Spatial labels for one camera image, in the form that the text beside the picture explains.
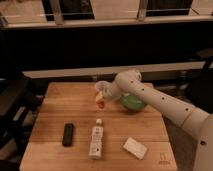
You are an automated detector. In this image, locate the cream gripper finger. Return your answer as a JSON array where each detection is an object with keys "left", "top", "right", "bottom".
[{"left": 95, "top": 92, "right": 104, "bottom": 103}]

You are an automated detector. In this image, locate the orange red pepper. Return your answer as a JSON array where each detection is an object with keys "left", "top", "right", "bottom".
[{"left": 97, "top": 102, "right": 105, "bottom": 109}]

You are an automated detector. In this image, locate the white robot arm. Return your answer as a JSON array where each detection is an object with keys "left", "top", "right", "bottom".
[{"left": 95, "top": 70, "right": 213, "bottom": 171}]

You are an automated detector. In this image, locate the white sponge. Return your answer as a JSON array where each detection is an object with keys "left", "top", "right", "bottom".
[{"left": 123, "top": 137, "right": 147, "bottom": 160}]

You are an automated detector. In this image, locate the clear plastic cup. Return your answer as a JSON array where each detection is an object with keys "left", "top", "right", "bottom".
[{"left": 94, "top": 80, "right": 109, "bottom": 93}]

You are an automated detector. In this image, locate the green bowl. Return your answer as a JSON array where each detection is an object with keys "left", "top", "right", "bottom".
[{"left": 120, "top": 93, "right": 147, "bottom": 112}]

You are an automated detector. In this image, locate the white plastic bottle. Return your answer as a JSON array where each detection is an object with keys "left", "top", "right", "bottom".
[{"left": 89, "top": 118, "right": 103, "bottom": 159}]

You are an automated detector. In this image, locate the black remote control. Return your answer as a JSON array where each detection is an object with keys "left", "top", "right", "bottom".
[{"left": 62, "top": 123, "right": 74, "bottom": 147}]

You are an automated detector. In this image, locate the black chair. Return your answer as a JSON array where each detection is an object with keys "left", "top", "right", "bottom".
[{"left": 0, "top": 74, "right": 44, "bottom": 148}]

